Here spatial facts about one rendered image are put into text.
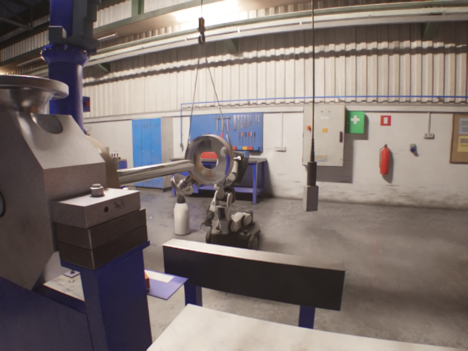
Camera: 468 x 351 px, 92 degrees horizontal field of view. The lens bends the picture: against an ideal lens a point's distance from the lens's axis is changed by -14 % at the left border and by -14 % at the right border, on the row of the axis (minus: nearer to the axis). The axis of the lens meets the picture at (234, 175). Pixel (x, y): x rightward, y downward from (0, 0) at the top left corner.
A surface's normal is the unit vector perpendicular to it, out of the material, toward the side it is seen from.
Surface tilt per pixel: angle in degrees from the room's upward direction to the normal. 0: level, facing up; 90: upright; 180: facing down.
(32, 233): 90
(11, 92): 128
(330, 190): 90
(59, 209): 90
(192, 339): 0
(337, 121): 90
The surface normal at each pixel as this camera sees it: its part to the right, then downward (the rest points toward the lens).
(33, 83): 0.79, 0.08
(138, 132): -0.36, 0.12
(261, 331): 0.00, -0.99
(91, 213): 0.94, 0.04
